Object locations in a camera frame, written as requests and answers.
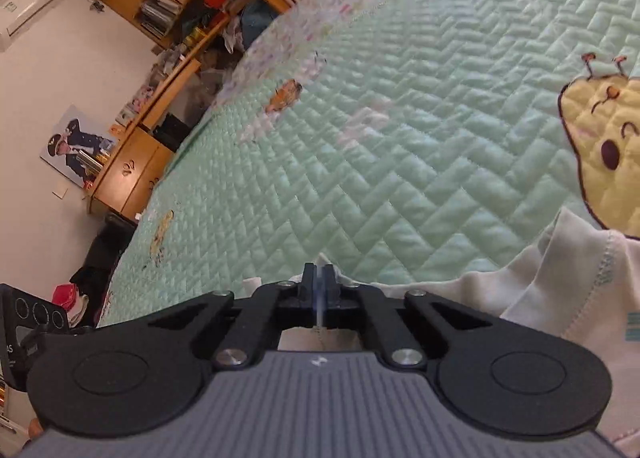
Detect black computer tower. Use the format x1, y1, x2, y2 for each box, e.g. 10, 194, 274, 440
152, 113, 193, 151

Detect wooden desk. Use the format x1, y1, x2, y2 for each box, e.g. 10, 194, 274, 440
85, 16, 246, 221

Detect wall poster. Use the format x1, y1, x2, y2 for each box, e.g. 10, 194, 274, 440
40, 106, 118, 189

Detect white air conditioner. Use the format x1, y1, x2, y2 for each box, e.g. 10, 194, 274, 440
0, 0, 73, 49

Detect white letter-print pajama pants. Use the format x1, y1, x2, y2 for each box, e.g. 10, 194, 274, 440
277, 205, 640, 458

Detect pink and white cloth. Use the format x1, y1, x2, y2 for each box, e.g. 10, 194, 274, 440
52, 283, 83, 309

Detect green bee-print quilt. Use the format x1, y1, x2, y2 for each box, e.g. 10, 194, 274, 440
97, 0, 640, 329

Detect blue cloth bundle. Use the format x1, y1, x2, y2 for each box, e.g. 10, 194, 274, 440
240, 0, 281, 46

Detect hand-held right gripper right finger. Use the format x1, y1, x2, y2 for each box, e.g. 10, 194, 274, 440
322, 263, 496, 369

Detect black chair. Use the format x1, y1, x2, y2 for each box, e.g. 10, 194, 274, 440
70, 213, 138, 329

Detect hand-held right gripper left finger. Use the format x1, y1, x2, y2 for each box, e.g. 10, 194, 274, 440
145, 262, 320, 370

